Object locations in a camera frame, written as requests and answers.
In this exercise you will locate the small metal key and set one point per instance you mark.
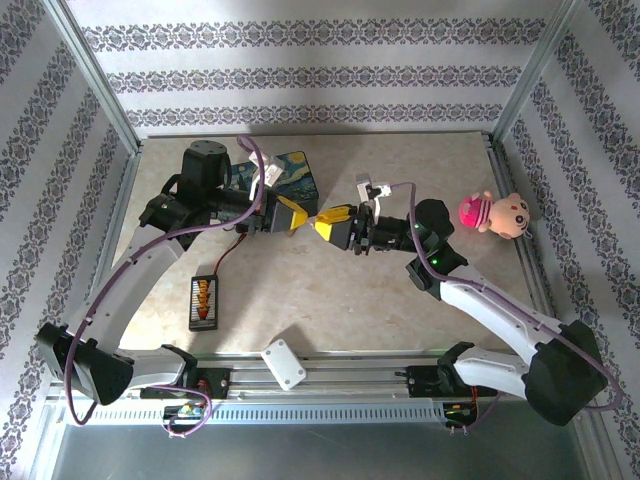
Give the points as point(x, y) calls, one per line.
point(315, 220)

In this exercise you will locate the starry night print box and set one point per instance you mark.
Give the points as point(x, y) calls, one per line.
point(300, 180)

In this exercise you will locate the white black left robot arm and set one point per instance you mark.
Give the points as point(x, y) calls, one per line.
point(125, 280)

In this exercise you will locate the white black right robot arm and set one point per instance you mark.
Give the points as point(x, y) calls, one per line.
point(500, 310)

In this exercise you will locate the pink plush doll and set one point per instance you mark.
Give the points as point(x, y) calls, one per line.
point(500, 215)

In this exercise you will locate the black battery tester board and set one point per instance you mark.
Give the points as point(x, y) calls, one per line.
point(204, 305)

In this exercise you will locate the white plastic box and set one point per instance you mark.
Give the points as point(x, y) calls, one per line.
point(283, 365)

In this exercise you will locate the small controller board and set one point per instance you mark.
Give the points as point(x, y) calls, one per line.
point(184, 411)
point(460, 411)

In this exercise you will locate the grey metal sheet panel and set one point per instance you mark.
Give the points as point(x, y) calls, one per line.
point(320, 455)

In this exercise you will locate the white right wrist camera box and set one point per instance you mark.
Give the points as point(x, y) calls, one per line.
point(372, 192)

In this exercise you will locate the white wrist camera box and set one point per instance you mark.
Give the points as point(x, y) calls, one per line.
point(372, 192)
point(270, 170)

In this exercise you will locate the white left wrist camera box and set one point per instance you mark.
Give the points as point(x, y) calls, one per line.
point(270, 170)

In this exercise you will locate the aluminium extrusion frame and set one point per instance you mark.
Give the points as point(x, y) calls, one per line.
point(350, 372)

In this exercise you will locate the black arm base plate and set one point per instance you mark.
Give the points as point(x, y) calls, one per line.
point(422, 382)
point(215, 385)

